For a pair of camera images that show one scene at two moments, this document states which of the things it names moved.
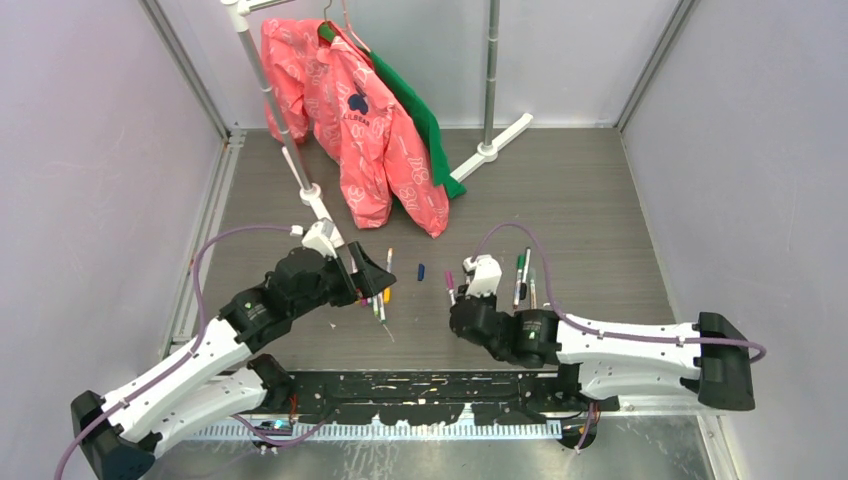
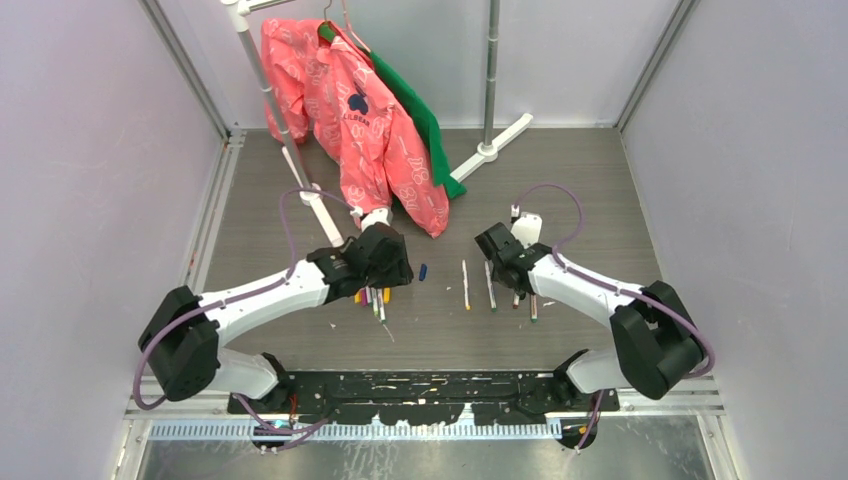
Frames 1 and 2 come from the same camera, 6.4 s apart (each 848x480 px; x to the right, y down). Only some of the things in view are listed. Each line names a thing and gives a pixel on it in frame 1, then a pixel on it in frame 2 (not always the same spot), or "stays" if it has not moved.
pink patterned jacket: x=332 y=91 stays
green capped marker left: x=381 y=308 stays
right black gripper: x=492 y=299 → x=495 y=274
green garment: x=413 y=99 stays
